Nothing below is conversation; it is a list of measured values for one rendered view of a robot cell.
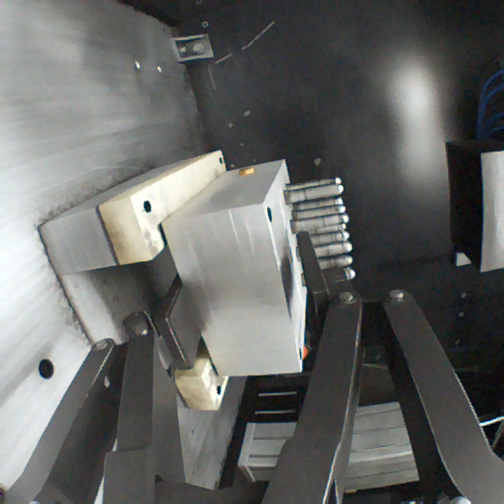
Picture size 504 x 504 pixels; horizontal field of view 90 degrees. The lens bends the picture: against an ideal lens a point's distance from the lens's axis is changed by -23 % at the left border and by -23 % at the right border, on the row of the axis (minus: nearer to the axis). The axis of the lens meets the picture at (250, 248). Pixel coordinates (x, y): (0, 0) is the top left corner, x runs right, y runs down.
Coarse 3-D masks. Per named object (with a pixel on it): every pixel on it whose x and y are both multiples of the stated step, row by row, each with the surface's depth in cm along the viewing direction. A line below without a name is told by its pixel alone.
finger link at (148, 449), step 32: (128, 320) 13; (128, 352) 12; (128, 384) 10; (160, 384) 10; (128, 416) 8; (160, 416) 9; (128, 448) 7; (160, 448) 8; (128, 480) 6; (160, 480) 7
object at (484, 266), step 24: (456, 144) 20; (480, 144) 18; (456, 168) 22; (480, 168) 16; (456, 192) 22; (480, 192) 22; (456, 216) 23; (480, 216) 23; (456, 240) 23; (480, 240) 18; (480, 264) 19
